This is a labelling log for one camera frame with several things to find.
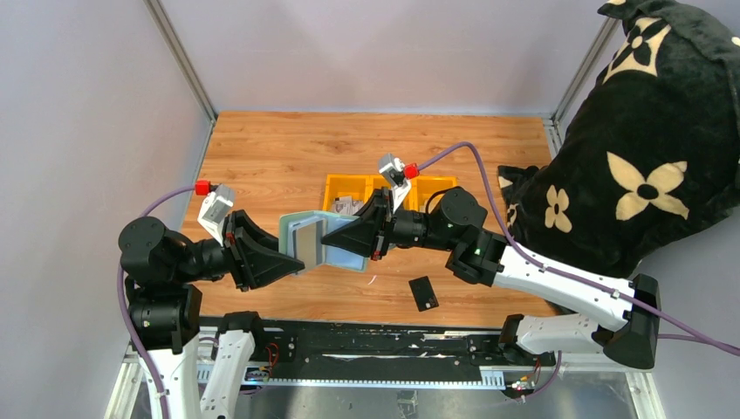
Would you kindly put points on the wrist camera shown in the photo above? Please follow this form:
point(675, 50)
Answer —
point(216, 205)
point(392, 170)

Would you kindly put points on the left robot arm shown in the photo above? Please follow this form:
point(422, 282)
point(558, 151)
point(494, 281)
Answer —
point(160, 267)

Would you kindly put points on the black flower pattern blanket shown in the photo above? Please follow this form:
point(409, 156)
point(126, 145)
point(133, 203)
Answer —
point(651, 156)

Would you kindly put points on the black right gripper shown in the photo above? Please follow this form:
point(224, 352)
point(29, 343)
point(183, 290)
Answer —
point(383, 224)

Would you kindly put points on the yellow plastic bin right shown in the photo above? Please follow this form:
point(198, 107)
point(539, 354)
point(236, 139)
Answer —
point(424, 186)

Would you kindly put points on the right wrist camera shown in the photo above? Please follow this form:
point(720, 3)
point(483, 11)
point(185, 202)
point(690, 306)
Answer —
point(392, 170)

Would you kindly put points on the black credit card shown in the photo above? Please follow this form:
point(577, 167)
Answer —
point(423, 293)

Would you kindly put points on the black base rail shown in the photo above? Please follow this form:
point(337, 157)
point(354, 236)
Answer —
point(330, 353)

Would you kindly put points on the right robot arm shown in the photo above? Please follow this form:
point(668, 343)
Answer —
point(612, 316)

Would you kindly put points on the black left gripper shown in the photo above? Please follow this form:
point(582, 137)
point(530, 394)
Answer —
point(236, 251)

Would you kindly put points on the white VIP card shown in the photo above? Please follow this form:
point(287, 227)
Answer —
point(346, 205)

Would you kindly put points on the yellow plastic bin left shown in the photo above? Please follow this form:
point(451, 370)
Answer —
point(337, 186)

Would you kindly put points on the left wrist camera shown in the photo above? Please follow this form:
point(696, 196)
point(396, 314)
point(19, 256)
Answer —
point(216, 205)

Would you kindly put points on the yellow plastic bin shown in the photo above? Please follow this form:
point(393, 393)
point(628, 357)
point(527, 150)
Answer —
point(337, 186)
point(424, 186)
point(377, 182)

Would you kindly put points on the yellow plastic bin middle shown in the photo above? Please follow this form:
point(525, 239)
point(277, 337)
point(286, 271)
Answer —
point(377, 182)

